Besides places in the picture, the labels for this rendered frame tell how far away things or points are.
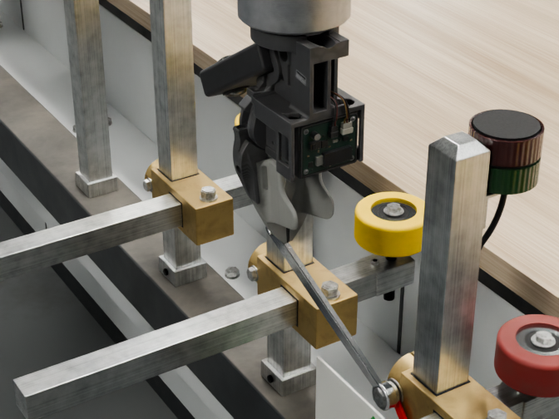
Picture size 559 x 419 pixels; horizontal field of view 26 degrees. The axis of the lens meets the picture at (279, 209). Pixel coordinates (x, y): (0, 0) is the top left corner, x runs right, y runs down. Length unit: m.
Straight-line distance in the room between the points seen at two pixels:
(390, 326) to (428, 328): 0.49
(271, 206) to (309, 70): 0.16
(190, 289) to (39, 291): 1.32
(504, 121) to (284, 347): 0.42
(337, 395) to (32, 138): 0.84
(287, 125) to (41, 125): 1.01
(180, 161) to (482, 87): 0.40
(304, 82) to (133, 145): 1.09
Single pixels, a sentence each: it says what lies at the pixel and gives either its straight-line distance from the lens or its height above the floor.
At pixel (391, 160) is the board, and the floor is 0.90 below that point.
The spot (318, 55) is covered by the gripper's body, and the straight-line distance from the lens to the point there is 0.93.
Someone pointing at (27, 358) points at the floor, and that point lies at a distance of 2.59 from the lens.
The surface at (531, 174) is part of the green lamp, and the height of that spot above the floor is 1.07.
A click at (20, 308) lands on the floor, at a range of 2.74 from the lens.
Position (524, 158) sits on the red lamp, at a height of 1.09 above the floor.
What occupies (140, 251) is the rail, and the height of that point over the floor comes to 0.70.
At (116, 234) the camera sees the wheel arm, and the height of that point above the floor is 0.82.
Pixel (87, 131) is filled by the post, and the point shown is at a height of 0.80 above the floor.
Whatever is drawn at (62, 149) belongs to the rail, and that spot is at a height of 0.70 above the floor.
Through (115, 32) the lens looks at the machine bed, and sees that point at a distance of 2.07.
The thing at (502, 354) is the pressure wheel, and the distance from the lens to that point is 1.07.
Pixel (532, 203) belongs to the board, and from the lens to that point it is 1.30.
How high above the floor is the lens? 1.54
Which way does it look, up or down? 30 degrees down
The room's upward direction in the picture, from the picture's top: straight up
